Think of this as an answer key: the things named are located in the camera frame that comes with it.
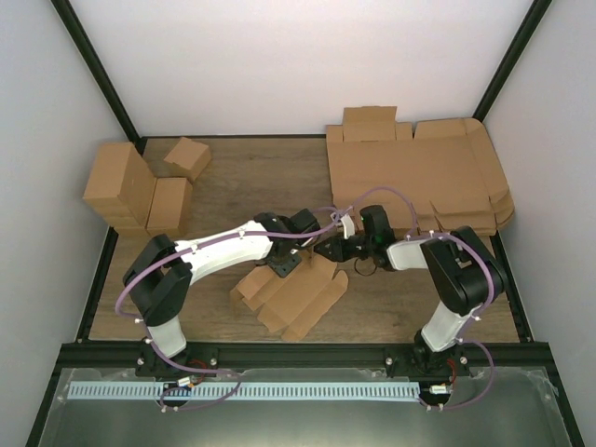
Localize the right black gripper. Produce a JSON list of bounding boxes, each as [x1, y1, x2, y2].
[[314, 234, 375, 264]]

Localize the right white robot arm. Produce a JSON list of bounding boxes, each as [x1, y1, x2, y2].
[[314, 205, 508, 375]]

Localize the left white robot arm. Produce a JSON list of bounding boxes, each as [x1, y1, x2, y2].
[[115, 209, 324, 376]]

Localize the small tilted cardboard box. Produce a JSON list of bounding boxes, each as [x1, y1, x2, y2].
[[163, 137, 211, 183]]

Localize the tall folded cardboard box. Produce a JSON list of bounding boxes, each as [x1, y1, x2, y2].
[[83, 142, 156, 237]]

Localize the stack of flat cardboard blanks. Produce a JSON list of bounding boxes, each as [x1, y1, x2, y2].
[[326, 106, 514, 236]]

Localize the clear plastic sheet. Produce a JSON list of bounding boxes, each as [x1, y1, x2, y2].
[[39, 368, 571, 446]]

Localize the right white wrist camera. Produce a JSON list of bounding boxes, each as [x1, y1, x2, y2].
[[331, 211, 356, 239]]

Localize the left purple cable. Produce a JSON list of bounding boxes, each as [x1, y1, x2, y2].
[[114, 204, 345, 413]]

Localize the purple cable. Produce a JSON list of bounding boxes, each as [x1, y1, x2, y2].
[[114, 204, 345, 413], [346, 185, 497, 413]]

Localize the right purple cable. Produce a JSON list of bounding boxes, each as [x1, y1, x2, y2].
[[346, 185, 497, 413]]

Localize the black aluminium frame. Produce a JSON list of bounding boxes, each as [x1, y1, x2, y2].
[[27, 0, 584, 446]]

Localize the light blue slotted cable duct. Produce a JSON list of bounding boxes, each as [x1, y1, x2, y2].
[[67, 381, 420, 402]]

